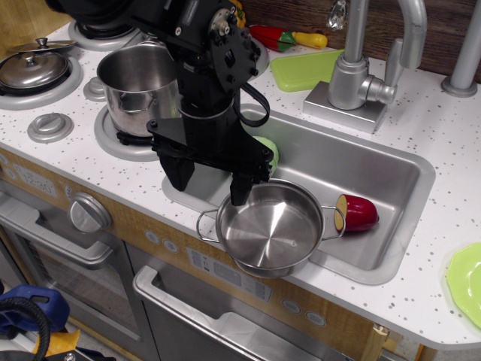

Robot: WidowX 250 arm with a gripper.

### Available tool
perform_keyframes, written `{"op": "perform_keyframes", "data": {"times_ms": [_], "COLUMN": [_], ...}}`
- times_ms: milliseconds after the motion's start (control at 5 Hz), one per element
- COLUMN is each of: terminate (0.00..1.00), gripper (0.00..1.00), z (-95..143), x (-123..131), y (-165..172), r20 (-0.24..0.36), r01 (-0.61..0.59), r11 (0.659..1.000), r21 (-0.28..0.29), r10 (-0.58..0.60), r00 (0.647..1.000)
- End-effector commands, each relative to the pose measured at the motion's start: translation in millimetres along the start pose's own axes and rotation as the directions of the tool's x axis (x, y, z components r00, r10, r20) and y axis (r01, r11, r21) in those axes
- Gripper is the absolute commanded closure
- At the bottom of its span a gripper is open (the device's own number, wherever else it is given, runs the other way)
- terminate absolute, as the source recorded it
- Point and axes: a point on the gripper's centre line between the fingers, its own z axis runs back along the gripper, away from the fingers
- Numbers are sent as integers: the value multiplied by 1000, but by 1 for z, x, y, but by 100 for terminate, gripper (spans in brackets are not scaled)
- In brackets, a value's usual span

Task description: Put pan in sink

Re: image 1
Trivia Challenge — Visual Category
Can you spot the toy oven door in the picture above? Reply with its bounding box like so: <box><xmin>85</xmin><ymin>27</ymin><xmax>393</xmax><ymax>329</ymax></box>
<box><xmin>1</xmin><ymin>181</ymin><xmax>159</xmax><ymax>360</ymax></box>

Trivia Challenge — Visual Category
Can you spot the grey post with base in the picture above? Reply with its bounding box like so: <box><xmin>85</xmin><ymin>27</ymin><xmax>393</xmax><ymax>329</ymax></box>
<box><xmin>441</xmin><ymin>1</ymin><xmax>480</xmax><ymax>98</ymax></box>

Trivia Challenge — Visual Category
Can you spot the black cable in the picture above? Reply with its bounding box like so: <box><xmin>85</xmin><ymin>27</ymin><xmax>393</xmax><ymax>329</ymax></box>
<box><xmin>0</xmin><ymin>296</ymin><xmax>53</xmax><ymax>361</ymax></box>

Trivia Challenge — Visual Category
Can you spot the green plate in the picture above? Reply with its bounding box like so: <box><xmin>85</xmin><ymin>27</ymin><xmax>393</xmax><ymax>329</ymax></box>
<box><xmin>446</xmin><ymin>242</ymin><xmax>480</xmax><ymax>328</ymax></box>

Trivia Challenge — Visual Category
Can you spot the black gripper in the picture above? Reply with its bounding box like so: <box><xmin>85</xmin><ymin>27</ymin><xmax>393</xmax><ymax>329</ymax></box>
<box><xmin>147</xmin><ymin>102</ymin><xmax>273</xmax><ymax>206</ymax></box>

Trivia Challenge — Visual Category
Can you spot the left grey stove burner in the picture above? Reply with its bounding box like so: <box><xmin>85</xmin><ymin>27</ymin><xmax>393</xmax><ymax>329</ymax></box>
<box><xmin>1</xmin><ymin>51</ymin><xmax>83</xmax><ymax>111</ymax></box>

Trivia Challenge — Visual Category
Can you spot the green cutting board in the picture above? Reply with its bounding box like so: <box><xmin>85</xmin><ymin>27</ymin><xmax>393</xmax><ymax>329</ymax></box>
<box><xmin>270</xmin><ymin>50</ymin><xmax>343</xmax><ymax>93</ymax></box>

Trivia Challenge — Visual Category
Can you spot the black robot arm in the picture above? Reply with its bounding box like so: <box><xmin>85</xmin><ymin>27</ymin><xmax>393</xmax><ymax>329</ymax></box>
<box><xmin>48</xmin><ymin>1</ymin><xmax>274</xmax><ymax>206</ymax></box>

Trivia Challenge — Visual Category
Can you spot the blue clamp tool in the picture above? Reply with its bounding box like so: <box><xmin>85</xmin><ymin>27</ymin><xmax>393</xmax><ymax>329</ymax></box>
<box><xmin>1</xmin><ymin>284</ymin><xmax>70</xmax><ymax>333</ymax></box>

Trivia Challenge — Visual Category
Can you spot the small grey stove knob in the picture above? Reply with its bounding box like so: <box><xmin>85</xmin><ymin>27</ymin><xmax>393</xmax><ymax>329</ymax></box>
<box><xmin>83</xmin><ymin>77</ymin><xmax>105</xmax><ymax>102</ymax></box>

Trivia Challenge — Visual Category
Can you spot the red toy apple half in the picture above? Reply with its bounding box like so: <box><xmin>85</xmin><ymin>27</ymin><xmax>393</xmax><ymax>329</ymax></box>
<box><xmin>334</xmin><ymin>194</ymin><xmax>380</xmax><ymax>232</ymax></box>

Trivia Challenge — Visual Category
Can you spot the green toy cabbage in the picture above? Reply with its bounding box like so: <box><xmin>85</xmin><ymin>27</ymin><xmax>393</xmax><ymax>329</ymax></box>
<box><xmin>253</xmin><ymin>135</ymin><xmax>280</xmax><ymax>177</ymax></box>

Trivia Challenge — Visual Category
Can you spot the yellow toy vegetable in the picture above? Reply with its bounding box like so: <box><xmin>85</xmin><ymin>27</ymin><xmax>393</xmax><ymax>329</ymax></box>
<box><xmin>292</xmin><ymin>32</ymin><xmax>328</xmax><ymax>50</ymax></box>

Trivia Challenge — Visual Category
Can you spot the tall steel pot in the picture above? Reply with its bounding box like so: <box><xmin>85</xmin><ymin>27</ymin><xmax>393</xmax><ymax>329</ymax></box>
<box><xmin>97</xmin><ymin>42</ymin><xmax>180</xmax><ymax>137</ymax></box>

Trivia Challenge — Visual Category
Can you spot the crumpled foil piece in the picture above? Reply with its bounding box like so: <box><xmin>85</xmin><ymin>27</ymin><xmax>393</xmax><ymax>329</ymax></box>
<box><xmin>327</xmin><ymin>0</ymin><xmax>348</xmax><ymax>31</ymax></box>

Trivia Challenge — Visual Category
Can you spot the back grey stove burner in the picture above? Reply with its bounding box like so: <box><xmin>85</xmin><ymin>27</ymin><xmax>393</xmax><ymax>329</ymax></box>
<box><xmin>68</xmin><ymin>21</ymin><xmax>145</xmax><ymax>52</ymax></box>

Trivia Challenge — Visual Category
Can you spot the red toy pepper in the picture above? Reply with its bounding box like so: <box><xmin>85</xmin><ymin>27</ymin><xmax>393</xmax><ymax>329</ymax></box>
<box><xmin>249</xmin><ymin>25</ymin><xmax>297</xmax><ymax>52</ymax></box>

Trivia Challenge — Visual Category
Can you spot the toy dishwasher door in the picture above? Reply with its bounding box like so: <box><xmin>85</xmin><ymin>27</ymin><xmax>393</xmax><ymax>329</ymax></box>
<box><xmin>127</xmin><ymin>245</ymin><xmax>355</xmax><ymax>360</ymax></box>

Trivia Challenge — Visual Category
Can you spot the steel sink basin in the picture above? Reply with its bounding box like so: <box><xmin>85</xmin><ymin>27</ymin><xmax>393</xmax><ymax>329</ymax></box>
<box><xmin>162</xmin><ymin>103</ymin><xmax>437</xmax><ymax>286</ymax></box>

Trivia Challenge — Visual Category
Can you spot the small steel pan with handles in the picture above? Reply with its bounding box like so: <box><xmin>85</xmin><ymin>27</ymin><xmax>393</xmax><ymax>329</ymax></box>
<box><xmin>196</xmin><ymin>179</ymin><xmax>346</xmax><ymax>278</ymax></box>

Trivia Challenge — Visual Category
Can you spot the front grey stove burner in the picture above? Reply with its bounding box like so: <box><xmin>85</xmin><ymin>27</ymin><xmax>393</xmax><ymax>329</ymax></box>
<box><xmin>94</xmin><ymin>105</ymin><xmax>159</xmax><ymax>162</ymax></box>

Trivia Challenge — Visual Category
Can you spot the silver oven knob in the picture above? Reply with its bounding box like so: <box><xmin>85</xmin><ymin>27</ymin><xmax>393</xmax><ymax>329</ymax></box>
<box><xmin>68</xmin><ymin>192</ymin><xmax>112</xmax><ymax>233</ymax></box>

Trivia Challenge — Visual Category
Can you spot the silver toy faucet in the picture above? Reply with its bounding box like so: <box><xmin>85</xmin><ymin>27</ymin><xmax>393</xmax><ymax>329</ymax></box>
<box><xmin>302</xmin><ymin>0</ymin><xmax>428</xmax><ymax>135</ymax></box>

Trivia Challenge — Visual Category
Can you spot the grey stove burner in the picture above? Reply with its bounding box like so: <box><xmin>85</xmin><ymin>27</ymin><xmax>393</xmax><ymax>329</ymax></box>
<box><xmin>94</xmin><ymin>105</ymin><xmax>159</xmax><ymax>162</ymax></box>
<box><xmin>68</xmin><ymin>21</ymin><xmax>145</xmax><ymax>52</ymax></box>
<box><xmin>1</xmin><ymin>51</ymin><xmax>83</xmax><ymax>111</ymax></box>

